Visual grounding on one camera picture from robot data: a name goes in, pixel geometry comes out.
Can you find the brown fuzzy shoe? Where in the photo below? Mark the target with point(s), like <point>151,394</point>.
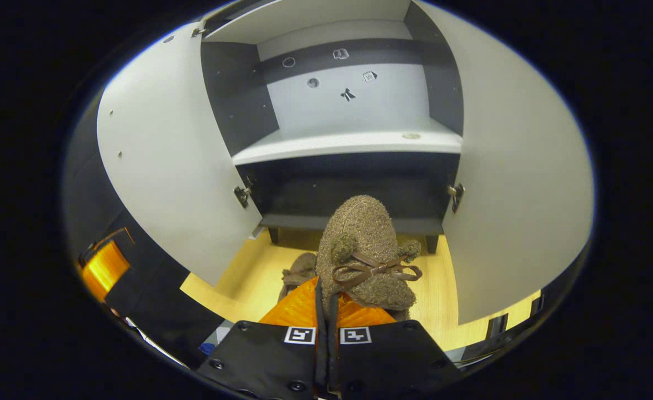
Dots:
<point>301,269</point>
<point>365,228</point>

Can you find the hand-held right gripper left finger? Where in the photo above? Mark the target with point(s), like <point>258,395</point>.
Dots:
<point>265,361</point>

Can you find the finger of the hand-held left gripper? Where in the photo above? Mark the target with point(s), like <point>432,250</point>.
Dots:
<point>104,269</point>

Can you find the grey shoe cabinet door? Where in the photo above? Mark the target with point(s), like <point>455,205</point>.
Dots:
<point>176,166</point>
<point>521,194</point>

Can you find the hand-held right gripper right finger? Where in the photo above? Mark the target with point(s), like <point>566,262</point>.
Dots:
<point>393,361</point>

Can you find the grey shoe cabinet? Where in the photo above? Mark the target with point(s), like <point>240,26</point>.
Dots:
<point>348,144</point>

